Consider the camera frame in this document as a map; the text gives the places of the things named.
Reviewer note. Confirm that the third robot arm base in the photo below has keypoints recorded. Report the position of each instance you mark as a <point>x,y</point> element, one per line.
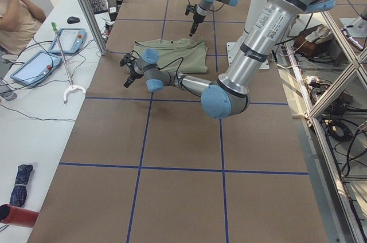
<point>354,30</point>

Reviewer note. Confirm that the folded dark blue umbrella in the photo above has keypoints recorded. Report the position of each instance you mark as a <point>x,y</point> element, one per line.
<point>19,192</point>

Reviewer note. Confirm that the red cylinder bottle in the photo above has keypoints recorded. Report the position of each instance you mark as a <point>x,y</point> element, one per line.
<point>18,216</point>

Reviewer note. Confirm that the near blue teach pendant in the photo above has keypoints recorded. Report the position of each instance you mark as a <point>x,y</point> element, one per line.
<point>36,69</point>

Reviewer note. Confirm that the seated person in beige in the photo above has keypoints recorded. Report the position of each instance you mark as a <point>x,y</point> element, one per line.
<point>20,21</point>

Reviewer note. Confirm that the olive green long-sleeve shirt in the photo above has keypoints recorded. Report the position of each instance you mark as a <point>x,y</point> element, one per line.
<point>193,54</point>

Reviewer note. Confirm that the black keyboard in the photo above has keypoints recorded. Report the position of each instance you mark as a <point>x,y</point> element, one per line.
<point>98,6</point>

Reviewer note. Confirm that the black computer mouse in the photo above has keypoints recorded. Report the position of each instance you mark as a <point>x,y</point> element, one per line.
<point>72,20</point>

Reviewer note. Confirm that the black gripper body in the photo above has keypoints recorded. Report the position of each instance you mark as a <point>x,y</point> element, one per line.
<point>196,20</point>
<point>132,74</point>

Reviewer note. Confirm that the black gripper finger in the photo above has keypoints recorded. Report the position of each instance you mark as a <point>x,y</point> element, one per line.
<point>192,30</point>
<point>195,26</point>
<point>129,81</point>

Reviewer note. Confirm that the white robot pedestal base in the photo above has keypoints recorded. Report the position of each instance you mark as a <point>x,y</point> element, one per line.
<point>254,11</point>

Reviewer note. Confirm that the aluminium frame post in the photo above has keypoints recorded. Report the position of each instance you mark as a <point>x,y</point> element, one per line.
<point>92,23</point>

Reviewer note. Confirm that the grabber stick with green handle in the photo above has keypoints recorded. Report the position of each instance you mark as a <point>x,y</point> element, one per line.
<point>72,87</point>

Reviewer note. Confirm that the far blue teach pendant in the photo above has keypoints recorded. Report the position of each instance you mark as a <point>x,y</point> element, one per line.
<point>71,39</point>

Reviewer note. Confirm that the blue teach pendant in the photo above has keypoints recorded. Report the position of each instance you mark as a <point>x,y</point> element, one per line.
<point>36,69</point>
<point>71,39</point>

